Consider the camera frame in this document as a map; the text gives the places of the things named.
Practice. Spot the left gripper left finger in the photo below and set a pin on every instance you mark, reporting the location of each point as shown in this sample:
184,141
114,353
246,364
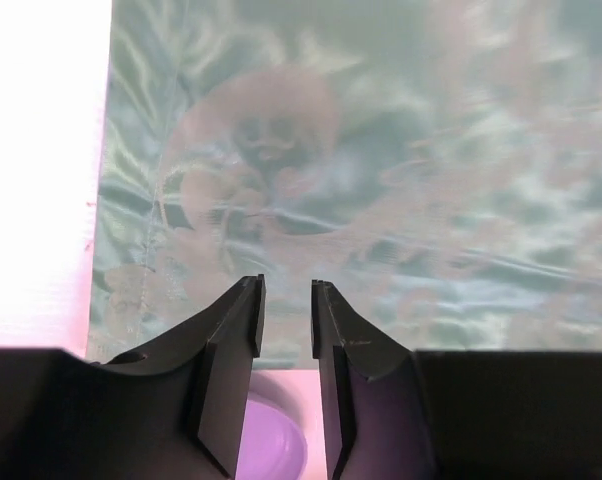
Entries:
171,408

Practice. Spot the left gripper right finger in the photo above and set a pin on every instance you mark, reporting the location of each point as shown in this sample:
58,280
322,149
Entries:
394,413

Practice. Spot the green patterned cloth napkin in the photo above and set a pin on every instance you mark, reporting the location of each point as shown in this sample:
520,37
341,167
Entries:
440,162

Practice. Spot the purple plate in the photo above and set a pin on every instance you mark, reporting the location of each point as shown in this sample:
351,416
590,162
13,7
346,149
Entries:
273,444

